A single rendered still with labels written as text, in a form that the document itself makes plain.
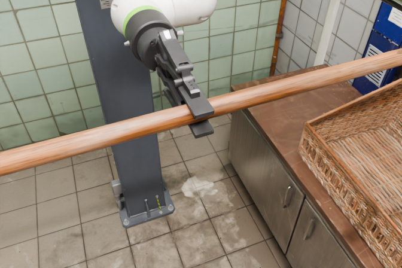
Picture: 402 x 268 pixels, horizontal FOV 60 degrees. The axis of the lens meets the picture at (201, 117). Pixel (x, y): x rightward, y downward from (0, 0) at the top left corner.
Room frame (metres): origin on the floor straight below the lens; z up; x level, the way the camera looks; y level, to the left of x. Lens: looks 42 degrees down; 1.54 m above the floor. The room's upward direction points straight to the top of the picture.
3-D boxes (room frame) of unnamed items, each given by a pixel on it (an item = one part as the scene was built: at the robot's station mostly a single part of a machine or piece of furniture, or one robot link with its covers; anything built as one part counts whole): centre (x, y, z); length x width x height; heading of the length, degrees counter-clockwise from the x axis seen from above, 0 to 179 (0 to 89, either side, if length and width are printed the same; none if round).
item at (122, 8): (0.71, 0.13, 1.20); 0.14 x 0.13 x 0.11; 22
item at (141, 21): (0.61, 0.09, 1.20); 0.12 x 0.06 x 0.09; 112
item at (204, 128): (0.40, 0.01, 1.18); 0.07 x 0.03 x 0.01; 22
